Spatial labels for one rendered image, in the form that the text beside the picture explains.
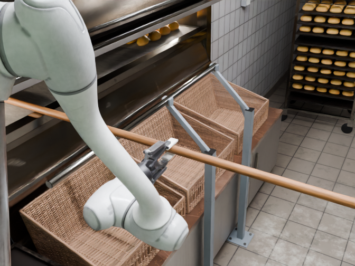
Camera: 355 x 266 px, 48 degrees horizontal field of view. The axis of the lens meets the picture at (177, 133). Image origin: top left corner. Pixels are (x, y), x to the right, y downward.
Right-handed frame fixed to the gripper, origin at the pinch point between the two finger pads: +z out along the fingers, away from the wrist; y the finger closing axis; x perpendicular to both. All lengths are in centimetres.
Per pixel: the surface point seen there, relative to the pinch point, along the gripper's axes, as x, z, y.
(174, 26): -78, 133, -3
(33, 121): -61, -6, 2
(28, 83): -47, -16, -22
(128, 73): -61, 58, 3
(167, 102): -23.7, 36.5, 2.8
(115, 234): -35, 4, 60
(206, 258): -3, 37, 91
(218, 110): -48, 145, 60
